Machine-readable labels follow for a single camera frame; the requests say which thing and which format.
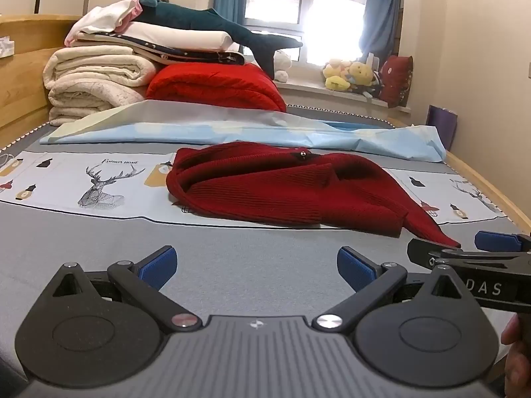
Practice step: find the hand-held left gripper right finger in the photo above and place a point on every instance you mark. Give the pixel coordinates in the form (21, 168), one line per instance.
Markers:
(354, 267)

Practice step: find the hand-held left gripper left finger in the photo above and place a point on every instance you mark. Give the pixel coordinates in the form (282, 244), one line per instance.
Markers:
(159, 265)

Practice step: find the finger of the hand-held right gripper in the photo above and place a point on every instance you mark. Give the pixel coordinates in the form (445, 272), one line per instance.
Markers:
(495, 241)
(421, 251)

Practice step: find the red knit sweater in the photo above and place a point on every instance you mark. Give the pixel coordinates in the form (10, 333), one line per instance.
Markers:
(269, 190)

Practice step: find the person's right hand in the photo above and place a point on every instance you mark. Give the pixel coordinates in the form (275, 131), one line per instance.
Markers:
(518, 356)

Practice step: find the purple bag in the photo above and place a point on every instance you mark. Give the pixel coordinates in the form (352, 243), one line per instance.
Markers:
(442, 126)

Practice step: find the light blue sheet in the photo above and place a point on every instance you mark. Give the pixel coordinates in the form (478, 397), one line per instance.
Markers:
(249, 130)

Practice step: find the dark red cushion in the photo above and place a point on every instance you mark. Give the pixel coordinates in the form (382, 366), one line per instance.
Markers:
(396, 81)

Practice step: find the cream speckled folded blanket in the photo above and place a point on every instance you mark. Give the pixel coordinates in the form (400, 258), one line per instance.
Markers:
(91, 99)

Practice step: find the windowsill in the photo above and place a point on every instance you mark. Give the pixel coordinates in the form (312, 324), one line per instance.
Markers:
(315, 91)

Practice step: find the yellow-green plush toy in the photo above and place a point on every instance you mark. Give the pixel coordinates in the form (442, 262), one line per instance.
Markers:
(337, 83)

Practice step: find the yellow duck plush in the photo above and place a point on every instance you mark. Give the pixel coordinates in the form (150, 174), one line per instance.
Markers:
(361, 73)

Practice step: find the red folded quilt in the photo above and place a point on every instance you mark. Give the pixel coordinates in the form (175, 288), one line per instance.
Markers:
(215, 87)

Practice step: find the pink and white plush toy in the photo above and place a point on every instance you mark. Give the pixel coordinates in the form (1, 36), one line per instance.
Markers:
(338, 67)

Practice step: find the wooden headboard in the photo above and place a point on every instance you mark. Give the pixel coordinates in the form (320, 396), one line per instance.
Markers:
(25, 87)

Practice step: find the white pillow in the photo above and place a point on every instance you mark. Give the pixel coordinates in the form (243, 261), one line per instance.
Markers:
(182, 35)

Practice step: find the dark teal shark plush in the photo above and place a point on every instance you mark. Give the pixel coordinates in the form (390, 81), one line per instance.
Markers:
(195, 18)

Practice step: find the white folded cloth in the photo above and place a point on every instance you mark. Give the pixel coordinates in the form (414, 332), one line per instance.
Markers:
(103, 18)

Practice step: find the pink cloth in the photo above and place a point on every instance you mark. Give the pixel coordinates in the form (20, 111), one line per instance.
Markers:
(132, 12)

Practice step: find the tissue box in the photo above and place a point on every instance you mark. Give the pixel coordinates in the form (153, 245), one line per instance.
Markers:
(6, 47)

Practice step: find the window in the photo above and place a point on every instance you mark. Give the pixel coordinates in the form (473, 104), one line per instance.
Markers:
(307, 4)

